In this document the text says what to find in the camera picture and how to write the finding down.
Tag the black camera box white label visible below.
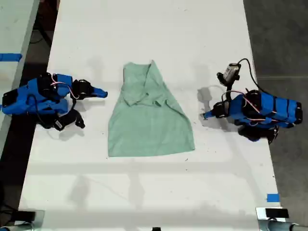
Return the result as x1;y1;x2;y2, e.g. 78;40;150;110
53;117;71;132

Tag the pale side table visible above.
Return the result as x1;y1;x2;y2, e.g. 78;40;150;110
0;0;40;156

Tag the black curved camera stalk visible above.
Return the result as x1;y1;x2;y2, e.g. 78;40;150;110
69;109;86;129

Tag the small blue tape square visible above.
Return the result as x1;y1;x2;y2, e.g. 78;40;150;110
266;193;281;203

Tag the short black camera stalk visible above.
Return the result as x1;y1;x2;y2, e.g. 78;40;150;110
225;83;236;102

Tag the silver black camera box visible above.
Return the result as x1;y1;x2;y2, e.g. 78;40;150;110
216;63;242;86

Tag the black camera cable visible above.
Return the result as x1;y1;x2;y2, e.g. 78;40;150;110
237;58;267;93

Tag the long blue tape strip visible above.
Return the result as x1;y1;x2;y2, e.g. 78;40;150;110
0;53;23;63

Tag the metal table clamp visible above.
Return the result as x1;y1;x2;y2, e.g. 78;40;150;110
4;209;46;231
255;206;308;231

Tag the pale green T-shirt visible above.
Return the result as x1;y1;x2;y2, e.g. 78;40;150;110
107;60;196;158

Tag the small black box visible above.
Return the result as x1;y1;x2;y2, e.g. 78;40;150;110
265;208;290;218
17;211;37;221

